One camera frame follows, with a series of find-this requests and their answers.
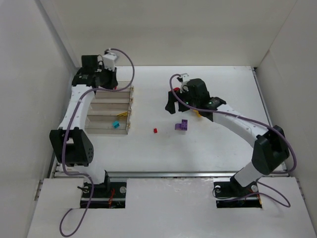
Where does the purple lego block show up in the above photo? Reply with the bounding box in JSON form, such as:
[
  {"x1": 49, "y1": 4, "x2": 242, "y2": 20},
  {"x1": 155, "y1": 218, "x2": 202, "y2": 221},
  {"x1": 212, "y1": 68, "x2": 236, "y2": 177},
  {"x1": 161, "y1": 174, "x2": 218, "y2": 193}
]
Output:
[{"x1": 174, "y1": 119, "x2": 188, "y2": 134}]

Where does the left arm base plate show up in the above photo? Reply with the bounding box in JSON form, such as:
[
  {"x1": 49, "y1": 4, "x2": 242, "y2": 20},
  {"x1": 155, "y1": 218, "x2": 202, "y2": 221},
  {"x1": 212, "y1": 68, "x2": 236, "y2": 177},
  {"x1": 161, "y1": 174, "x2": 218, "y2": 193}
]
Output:
[{"x1": 89, "y1": 181, "x2": 127, "y2": 209}]

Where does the yellow lego plate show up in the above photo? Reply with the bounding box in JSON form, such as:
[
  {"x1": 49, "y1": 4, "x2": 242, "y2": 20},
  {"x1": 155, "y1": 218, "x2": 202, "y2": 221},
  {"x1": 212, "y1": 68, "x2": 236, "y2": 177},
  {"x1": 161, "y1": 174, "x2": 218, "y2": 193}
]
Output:
[{"x1": 116, "y1": 112, "x2": 128, "y2": 117}]

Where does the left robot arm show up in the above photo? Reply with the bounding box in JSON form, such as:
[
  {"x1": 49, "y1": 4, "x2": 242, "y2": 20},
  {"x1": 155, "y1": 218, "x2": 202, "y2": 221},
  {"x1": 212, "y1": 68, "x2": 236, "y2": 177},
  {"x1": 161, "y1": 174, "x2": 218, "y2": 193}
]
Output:
[{"x1": 49, "y1": 53, "x2": 118, "y2": 167}]

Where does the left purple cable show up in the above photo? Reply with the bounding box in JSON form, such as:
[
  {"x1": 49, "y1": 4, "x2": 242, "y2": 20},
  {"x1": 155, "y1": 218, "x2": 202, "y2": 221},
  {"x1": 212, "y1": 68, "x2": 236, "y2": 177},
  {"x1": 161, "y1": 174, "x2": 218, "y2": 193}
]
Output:
[{"x1": 59, "y1": 47, "x2": 136, "y2": 237}]

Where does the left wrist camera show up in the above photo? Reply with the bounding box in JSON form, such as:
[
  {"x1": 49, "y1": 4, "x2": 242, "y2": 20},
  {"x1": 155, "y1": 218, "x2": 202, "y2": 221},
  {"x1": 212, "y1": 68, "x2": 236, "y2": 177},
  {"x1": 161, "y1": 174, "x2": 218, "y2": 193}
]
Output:
[{"x1": 102, "y1": 49, "x2": 119, "y2": 71}]

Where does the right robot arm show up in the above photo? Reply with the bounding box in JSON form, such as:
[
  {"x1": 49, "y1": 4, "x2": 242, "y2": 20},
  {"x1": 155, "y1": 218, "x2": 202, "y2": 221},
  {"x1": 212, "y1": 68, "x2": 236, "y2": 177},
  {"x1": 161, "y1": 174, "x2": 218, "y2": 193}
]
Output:
[{"x1": 165, "y1": 74, "x2": 290, "y2": 198}]

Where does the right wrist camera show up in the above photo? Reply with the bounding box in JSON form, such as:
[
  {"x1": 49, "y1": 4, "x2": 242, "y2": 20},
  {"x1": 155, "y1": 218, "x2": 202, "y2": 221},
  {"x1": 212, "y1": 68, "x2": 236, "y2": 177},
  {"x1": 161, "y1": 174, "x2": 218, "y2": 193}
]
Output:
[{"x1": 177, "y1": 73, "x2": 189, "y2": 93}]

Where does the purple cable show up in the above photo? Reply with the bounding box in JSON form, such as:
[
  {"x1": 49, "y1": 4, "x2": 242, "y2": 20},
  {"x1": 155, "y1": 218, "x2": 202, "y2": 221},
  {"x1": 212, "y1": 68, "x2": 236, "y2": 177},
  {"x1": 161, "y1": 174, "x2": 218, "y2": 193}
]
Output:
[
  {"x1": 169, "y1": 73, "x2": 297, "y2": 208},
  {"x1": 59, "y1": 47, "x2": 136, "y2": 237}
]

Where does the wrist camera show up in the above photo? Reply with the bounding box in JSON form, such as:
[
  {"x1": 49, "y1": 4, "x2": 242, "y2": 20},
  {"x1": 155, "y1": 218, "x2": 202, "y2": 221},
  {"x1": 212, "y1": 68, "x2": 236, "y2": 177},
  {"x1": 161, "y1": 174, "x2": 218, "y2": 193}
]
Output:
[
  {"x1": 177, "y1": 73, "x2": 189, "y2": 93},
  {"x1": 102, "y1": 49, "x2": 119, "y2": 71}
]

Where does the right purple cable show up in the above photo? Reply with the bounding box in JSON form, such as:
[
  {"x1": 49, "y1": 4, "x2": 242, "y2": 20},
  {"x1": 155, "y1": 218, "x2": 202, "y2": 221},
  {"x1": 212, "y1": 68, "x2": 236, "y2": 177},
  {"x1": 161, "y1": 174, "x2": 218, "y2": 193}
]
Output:
[{"x1": 169, "y1": 73, "x2": 297, "y2": 208}]

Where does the teal lego brick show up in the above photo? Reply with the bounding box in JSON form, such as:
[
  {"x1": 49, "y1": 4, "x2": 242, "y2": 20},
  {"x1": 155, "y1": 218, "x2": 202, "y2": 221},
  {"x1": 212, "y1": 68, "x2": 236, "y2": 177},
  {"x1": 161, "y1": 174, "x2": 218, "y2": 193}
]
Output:
[{"x1": 112, "y1": 121, "x2": 120, "y2": 128}]

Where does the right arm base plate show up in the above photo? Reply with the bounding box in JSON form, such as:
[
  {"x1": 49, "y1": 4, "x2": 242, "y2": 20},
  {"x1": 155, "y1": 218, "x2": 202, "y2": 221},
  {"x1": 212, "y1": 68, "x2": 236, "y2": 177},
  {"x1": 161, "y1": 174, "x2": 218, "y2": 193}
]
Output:
[{"x1": 212, "y1": 181, "x2": 262, "y2": 209}]

